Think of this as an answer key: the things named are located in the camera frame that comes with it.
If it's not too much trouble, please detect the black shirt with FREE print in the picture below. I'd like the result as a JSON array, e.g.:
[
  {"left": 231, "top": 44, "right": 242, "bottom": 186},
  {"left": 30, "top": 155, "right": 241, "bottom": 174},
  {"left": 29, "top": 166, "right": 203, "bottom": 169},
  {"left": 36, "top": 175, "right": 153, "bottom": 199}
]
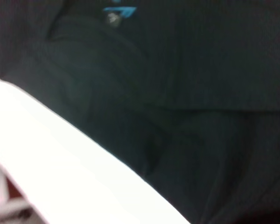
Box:
[{"left": 0, "top": 0, "right": 280, "bottom": 224}]

